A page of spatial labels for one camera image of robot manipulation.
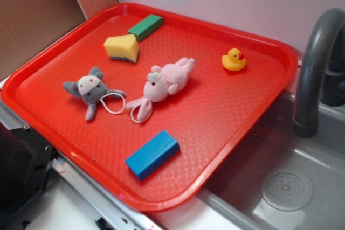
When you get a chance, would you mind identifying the green wooden block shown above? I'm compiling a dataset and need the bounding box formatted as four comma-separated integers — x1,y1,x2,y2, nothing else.
127,14,163,41

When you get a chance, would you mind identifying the black metal bracket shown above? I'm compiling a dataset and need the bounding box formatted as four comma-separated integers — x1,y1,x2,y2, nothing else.
1,125,53,213

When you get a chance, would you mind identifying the red plastic tray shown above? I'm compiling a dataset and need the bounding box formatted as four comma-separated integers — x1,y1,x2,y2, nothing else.
1,3,298,212

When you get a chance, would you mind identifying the yellow sponge wedge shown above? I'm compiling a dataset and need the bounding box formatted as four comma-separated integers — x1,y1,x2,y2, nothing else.
103,34,139,63

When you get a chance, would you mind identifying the grey plush mouse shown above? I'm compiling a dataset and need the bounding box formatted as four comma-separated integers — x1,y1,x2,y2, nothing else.
63,67,126,121

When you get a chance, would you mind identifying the grey toy sink basin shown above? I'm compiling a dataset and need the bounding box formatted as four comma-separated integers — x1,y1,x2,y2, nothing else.
198,92,344,229

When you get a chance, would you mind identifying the pink plush bunny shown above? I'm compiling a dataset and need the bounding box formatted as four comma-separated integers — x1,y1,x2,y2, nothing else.
125,57,196,123

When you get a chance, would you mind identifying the brown cardboard panel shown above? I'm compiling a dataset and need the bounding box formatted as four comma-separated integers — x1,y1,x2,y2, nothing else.
1,0,118,79

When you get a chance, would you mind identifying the grey toy faucet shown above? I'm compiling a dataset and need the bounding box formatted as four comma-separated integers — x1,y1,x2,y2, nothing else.
293,8,344,138

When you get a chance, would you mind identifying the yellow rubber duck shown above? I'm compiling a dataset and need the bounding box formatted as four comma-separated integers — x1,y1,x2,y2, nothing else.
221,48,247,72

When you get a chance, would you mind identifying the blue wooden block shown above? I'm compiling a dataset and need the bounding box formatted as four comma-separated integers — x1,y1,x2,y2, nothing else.
125,130,180,181

